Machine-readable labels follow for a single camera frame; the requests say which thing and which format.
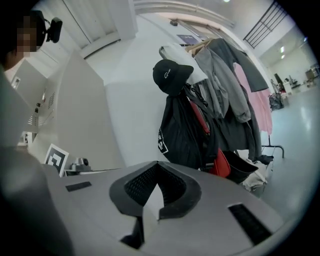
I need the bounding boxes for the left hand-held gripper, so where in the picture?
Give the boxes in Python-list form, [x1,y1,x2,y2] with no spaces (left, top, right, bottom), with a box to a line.
[44,142,92,178]

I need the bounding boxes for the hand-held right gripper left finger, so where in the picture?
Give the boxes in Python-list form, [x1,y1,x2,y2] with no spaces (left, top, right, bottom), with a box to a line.
[41,160,159,256]

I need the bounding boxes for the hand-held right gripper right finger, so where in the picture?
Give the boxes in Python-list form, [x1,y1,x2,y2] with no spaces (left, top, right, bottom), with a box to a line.
[140,161,287,256]

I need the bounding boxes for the clothes rack with garments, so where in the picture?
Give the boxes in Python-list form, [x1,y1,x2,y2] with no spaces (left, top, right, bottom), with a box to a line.
[158,37,285,159]

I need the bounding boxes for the black garment with white logo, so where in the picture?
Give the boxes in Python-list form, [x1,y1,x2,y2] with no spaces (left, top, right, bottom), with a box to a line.
[152,58,195,96]

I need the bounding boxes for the grey metal locker cabinet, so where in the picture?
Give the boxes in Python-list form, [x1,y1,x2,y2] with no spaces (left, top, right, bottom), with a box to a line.
[9,48,126,171]

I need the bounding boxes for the red bag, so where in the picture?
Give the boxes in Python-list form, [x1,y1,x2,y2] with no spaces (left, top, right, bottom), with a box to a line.
[188,99,233,179]

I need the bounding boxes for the white crumpled clothing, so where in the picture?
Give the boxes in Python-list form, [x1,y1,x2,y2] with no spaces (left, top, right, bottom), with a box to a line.
[240,159,269,199]

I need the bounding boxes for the plain black hanging bag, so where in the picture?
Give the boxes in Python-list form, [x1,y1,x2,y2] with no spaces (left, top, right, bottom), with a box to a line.
[221,149,260,185]

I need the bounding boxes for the person's white shirt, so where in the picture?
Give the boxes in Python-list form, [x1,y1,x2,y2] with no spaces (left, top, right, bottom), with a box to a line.
[0,62,35,151]

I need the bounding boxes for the black backpack with white print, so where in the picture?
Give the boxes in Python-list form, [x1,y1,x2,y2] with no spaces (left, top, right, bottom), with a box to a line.
[158,84,219,171]

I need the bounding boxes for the pink hanging garment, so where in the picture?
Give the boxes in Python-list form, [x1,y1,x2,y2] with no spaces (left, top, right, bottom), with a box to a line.
[231,61,274,135]

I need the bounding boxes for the person's head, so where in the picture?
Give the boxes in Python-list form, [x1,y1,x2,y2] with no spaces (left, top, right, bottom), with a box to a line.
[4,9,45,71]

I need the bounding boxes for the light grey hanging garment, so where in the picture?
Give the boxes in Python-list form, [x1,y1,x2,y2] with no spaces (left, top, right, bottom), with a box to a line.
[193,46,252,124]

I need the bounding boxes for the small white table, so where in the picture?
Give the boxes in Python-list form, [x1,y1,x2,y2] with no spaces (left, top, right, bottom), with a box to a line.
[283,74,300,95]

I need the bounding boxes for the dark grey hanging shirt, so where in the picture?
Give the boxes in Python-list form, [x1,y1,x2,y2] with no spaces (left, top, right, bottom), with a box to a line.
[208,37,271,163]

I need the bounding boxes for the white hanging garment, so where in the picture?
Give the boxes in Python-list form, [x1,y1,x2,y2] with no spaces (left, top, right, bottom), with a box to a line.
[161,41,209,86]

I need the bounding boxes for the wooden clothes hanger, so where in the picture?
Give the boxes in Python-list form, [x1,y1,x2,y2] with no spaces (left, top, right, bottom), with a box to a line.
[184,37,214,56]

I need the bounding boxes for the black metal railing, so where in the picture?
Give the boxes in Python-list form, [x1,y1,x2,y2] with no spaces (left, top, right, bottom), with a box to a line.
[242,0,291,50]

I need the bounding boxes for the black head-mounted camera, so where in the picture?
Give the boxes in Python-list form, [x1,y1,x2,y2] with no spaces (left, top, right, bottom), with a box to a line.
[45,16,64,44]

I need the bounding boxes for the blue wall poster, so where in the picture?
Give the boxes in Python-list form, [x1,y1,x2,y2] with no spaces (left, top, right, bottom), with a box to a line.
[175,33,199,45]

